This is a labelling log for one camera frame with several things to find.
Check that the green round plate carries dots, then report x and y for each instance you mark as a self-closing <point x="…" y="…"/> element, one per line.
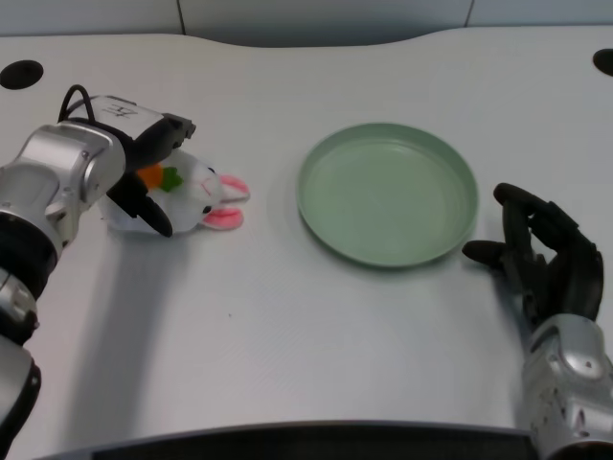
<point x="388" y="196"/>

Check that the white plush rabbit doll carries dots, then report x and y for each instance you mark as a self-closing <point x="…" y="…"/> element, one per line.
<point x="196" y="191"/>

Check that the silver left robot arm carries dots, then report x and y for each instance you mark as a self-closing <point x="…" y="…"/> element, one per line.
<point x="48" y="191"/>

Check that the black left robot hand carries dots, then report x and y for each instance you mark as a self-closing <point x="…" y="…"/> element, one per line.
<point x="148" y="139"/>

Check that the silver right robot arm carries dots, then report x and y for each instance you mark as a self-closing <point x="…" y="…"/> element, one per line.
<point x="570" y="383"/>

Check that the black robot torso edge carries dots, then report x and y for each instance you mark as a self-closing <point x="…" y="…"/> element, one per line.
<point x="311" y="442"/>

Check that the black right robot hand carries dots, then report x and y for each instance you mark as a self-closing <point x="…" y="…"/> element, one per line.
<point x="570" y="273"/>

